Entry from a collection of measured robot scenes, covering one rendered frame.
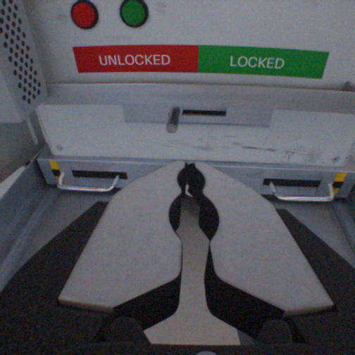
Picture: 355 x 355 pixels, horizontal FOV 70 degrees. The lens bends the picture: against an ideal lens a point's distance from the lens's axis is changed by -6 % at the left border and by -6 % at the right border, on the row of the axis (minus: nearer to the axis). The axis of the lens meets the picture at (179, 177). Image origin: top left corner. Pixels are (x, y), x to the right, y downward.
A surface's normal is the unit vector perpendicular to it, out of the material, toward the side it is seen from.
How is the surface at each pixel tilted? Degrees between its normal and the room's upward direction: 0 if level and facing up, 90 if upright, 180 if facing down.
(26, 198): 90
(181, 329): 0
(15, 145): 90
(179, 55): 93
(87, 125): 93
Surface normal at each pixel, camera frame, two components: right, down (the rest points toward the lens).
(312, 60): -0.07, 0.67
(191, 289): 0.00, -0.78
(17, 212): 1.00, 0.04
